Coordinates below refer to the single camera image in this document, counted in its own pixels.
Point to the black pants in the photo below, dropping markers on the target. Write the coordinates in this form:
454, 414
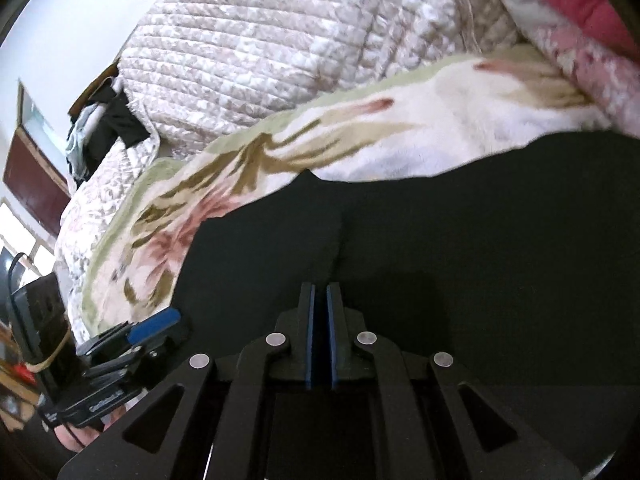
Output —
450, 240

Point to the dark red wooden cabinet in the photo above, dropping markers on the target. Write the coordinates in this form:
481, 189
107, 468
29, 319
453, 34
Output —
35, 180

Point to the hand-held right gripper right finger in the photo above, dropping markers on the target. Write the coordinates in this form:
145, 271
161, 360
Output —
333, 340

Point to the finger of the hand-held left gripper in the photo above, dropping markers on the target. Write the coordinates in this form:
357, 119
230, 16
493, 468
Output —
155, 325
105, 342

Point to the floral fleece blanket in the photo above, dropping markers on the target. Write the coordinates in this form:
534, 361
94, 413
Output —
350, 135

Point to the quilted beige bedspread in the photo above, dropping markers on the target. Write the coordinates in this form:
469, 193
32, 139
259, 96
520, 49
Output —
260, 50

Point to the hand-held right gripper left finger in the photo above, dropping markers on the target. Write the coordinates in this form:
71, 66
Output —
311, 340

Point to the pile of dark clothes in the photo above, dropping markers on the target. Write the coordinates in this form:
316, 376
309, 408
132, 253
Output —
107, 125

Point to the person's left hand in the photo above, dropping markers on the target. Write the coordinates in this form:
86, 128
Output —
75, 437

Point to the pink floral comforter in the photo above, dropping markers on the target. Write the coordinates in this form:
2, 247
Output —
585, 25

